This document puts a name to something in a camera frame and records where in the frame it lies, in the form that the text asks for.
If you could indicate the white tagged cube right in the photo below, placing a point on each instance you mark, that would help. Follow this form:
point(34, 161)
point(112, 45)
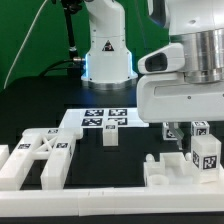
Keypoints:
point(199, 128)

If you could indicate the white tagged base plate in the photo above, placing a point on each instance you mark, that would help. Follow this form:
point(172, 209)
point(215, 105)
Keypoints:
point(89, 118)

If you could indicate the white U-shaped obstacle fence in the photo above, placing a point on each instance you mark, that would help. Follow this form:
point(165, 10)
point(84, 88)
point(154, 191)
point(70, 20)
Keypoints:
point(207, 197)

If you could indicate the black camera stand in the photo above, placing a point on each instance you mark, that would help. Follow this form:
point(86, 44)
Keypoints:
point(70, 8)

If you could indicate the white tagged cube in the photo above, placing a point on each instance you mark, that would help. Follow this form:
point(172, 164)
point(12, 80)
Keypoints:
point(199, 128)
point(166, 133)

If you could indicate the white tagged cube left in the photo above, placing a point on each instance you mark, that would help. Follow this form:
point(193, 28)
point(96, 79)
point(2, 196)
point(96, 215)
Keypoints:
point(166, 133)

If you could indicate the white chair back frame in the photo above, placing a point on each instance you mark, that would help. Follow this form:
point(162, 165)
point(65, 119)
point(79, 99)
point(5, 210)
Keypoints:
point(54, 145)

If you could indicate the white chair seat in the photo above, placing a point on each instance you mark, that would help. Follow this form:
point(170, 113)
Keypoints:
point(172, 169)

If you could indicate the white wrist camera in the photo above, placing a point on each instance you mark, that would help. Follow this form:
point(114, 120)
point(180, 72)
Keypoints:
point(167, 59)

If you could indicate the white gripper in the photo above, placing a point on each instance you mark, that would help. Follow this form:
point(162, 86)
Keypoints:
point(169, 98)

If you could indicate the white part at left edge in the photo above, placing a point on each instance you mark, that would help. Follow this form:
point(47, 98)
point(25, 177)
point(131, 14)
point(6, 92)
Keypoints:
point(4, 154)

